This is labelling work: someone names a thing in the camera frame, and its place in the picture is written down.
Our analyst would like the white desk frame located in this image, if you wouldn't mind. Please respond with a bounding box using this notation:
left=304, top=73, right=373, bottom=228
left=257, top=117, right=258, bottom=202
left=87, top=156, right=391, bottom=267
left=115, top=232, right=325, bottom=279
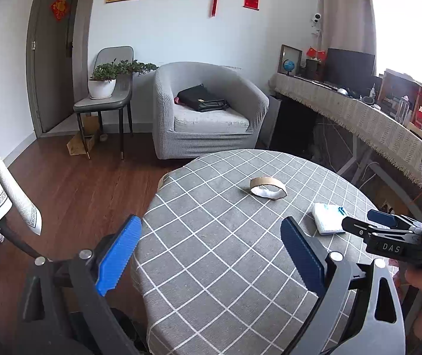
left=339, top=137, right=382, bottom=189

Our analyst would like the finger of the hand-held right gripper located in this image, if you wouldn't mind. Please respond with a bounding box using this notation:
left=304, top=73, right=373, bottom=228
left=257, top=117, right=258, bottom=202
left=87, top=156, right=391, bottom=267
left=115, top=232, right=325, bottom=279
left=367, top=209, right=422, bottom=230
left=342, top=216, right=419, bottom=240

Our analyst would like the long sideboard with fringed cloth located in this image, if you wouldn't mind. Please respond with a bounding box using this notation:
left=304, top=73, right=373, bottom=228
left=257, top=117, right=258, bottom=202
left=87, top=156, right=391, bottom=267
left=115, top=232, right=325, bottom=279
left=269, top=73, right=422, bottom=219

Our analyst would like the cardboard tape roll core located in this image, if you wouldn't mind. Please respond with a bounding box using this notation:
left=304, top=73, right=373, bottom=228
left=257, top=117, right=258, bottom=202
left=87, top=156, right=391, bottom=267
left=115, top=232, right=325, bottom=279
left=249, top=176, right=287, bottom=201

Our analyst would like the black monitor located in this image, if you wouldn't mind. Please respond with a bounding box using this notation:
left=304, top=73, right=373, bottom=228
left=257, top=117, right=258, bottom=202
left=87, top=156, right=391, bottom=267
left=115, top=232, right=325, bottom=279
left=324, top=48, right=376, bottom=87

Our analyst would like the white tissue packet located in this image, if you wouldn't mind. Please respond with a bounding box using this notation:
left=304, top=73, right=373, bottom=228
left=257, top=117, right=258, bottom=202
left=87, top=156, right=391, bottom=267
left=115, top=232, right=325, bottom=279
left=311, top=203, right=348, bottom=235

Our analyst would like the round table with checked cloth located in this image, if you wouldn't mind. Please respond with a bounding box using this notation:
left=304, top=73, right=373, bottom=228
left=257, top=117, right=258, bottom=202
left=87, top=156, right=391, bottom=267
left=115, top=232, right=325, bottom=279
left=130, top=149, right=415, bottom=355

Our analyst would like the black handbag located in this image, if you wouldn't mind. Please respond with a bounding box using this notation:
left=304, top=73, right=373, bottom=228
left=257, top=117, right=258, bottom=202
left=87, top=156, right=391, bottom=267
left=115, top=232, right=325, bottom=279
left=177, top=84, right=230, bottom=113

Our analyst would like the grey dining chair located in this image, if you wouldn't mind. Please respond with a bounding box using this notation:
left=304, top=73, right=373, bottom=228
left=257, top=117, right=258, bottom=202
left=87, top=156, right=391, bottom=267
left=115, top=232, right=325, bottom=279
left=73, top=46, right=135, bottom=160

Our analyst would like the wooden shelf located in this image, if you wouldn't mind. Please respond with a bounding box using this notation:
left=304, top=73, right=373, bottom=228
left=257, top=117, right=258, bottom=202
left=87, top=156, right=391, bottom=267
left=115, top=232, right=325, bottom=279
left=377, top=68, right=422, bottom=156

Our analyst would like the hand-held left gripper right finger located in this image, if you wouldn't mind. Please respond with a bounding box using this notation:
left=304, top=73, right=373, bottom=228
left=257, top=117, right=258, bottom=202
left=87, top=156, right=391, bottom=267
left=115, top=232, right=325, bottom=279
left=281, top=217, right=407, bottom=355

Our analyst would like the grey door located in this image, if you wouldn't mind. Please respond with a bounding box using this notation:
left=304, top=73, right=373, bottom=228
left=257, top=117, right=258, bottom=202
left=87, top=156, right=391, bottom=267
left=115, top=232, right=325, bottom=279
left=26, top=0, right=82, bottom=137

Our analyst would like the wooden picture frame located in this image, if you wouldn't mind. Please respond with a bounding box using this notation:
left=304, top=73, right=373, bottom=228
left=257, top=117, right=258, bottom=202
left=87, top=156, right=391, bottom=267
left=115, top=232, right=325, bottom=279
left=278, top=44, right=303, bottom=76

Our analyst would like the cardboard box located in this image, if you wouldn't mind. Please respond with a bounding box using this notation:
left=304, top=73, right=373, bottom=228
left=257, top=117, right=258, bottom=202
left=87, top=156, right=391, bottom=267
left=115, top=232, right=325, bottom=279
left=67, top=114, right=101, bottom=156

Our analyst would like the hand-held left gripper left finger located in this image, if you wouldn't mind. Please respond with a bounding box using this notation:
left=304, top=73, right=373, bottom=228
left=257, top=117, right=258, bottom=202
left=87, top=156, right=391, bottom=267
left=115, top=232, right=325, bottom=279
left=17, top=214, right=142, bottom=355

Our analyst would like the potted plant in white pot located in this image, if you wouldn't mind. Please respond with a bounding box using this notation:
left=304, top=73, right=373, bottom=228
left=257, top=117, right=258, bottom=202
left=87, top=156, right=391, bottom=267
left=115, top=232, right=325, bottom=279
left=88, top=59, right=159, bottom=100

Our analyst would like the red door decoration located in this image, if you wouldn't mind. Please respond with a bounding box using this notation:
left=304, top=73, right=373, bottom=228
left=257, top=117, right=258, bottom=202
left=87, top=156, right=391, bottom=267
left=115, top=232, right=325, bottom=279
left=51, top=0, right=69, bottom=22

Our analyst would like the grey armchair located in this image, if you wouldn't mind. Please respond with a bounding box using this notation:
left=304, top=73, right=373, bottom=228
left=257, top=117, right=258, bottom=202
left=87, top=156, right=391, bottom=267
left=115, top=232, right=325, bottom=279
left=153, top=62, right=270, bottom=160

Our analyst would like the dark brown box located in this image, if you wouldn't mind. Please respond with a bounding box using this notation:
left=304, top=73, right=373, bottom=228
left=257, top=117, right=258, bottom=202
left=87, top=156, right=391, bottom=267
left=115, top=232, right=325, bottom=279
left=305, top=58, right=323, bottom=80

